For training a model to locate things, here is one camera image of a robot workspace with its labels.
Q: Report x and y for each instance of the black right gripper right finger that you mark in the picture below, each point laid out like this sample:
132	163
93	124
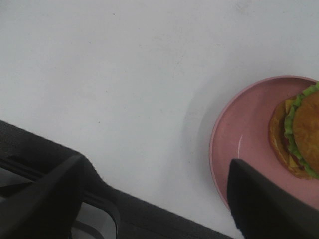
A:
262	210

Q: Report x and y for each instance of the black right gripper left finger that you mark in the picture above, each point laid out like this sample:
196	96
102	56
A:
46	208

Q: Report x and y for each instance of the pink round plate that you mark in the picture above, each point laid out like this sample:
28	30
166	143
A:
241	131

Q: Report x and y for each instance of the burger with lettuce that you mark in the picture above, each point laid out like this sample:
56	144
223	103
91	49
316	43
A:
294	133

